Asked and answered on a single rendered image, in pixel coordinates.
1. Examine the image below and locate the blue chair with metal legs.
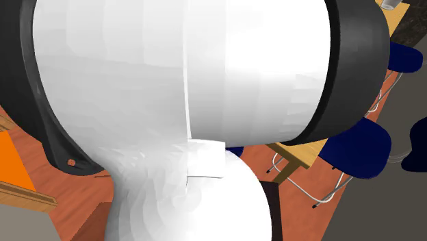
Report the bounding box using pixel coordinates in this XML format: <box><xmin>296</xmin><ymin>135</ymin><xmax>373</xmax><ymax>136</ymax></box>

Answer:
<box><xmin>266</xmin><ymin>116</ymin><xmax>393</xmax><ymax>210</ymax></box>
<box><xmin>365</xmin><ymin>41</ymin><xmax>424</xmax><ymax>118</ymax></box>
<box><xmin>227</xmin><ymin>146</ymin><xmax>245</xmax><ymax>158</ymax></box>
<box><xmin>387</xmin><ymin>116</ymin><xmax>427</xmax><ymax>173</ymax></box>

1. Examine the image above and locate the light wooden table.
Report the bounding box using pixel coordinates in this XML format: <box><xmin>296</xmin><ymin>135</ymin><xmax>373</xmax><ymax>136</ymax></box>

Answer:
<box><xmin>266</xmin><ymin>0</ymin><xmax>411</xmax><ymax>185</ymax></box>

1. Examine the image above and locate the orange wooden-framed furniture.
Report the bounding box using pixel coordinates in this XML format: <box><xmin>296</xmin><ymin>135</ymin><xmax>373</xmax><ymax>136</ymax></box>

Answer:
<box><xmin>0</xmin><ymin>114</ymin><xmax>59</xmax><ymax>214</ymax></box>

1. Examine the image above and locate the clear glass cup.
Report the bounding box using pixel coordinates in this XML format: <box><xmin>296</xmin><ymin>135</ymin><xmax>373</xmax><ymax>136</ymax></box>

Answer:
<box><xmin>380</xmin><ymin>0</ymin><xmax>401</xmax><ymax>10</ymax></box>

